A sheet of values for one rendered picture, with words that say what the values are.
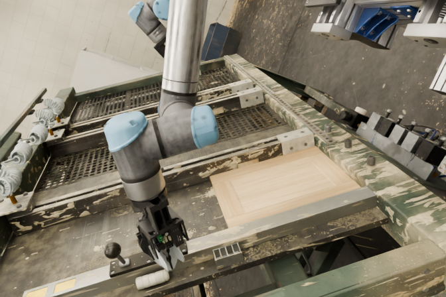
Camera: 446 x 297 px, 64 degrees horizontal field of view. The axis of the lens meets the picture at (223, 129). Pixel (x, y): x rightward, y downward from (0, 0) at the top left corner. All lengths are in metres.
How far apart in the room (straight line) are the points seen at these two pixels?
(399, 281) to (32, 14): 6.15
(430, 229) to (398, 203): 0.11
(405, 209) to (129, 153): 0.69
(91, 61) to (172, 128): 4.38
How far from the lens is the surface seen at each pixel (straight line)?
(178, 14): 0.72
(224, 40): 5.51
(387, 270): 0.87
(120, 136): 0.62
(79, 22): 6.38
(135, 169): 0.64
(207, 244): 0.98
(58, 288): 1.06
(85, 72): 5.01
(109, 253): 0.89
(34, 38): 6.49
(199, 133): 0.63
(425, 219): 1.00
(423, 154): 1.20
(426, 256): 0.91
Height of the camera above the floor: 1.65
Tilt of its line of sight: 19 degrees down
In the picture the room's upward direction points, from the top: 73 degrees counter-clockwise
